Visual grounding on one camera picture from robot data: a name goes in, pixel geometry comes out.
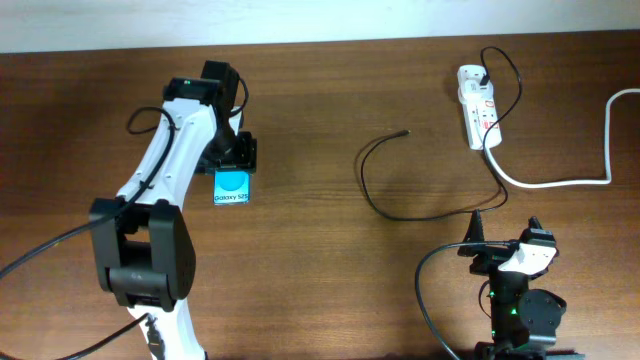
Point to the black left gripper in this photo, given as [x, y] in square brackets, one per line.
[247, 159]

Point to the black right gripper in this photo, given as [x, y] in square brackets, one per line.
[491, 258]

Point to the blue Galaxy S25 smartphone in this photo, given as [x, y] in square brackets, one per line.
[231, 188]

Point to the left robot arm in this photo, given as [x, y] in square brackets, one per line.
[143, 252]

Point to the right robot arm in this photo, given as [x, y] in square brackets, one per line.
[523, 320]

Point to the white USB charger adapter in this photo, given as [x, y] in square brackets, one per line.
[471, 91]

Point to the white power strip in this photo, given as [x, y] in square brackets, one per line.
[480, 117]

